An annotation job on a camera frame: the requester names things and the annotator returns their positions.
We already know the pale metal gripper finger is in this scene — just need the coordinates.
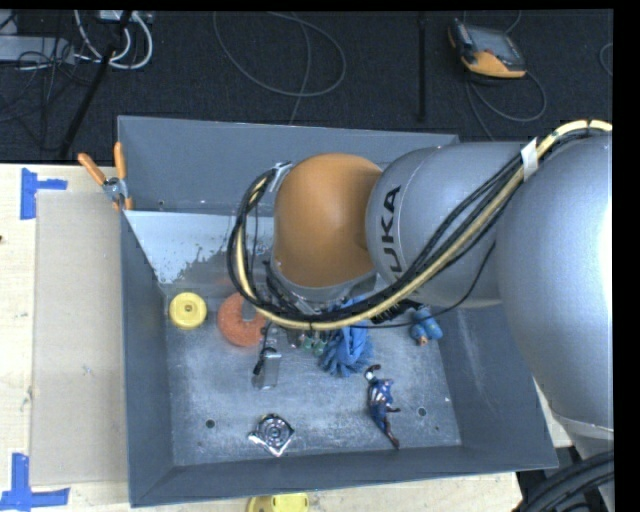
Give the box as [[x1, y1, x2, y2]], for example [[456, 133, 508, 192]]
[[251, 348, 283, 392]]

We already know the grey metal bin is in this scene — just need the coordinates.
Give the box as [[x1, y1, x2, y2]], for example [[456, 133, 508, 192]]
[[115, 114, 560, 509]]

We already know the yellow disc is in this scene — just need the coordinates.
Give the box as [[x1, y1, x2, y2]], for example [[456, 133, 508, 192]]
[[168, 292, 209, 331], [245, 492, 311, 512]]

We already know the blue toy action figure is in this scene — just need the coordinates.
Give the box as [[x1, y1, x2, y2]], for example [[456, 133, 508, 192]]
[[363, 363, 403, 450]]

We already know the blue toy animal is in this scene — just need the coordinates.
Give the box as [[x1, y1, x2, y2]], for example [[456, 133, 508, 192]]
[[409, 305, 445, 348]]

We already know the pale wood flat board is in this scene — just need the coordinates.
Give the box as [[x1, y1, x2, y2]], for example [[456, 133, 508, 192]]
[[28, 189, 133, 487]]

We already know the blue rope cloth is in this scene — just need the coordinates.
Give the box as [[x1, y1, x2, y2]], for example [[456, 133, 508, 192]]
[[317, 294, 376, 379]]

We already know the orange ring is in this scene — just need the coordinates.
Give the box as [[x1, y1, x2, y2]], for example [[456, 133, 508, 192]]
[[216, 292, 269, 349]]

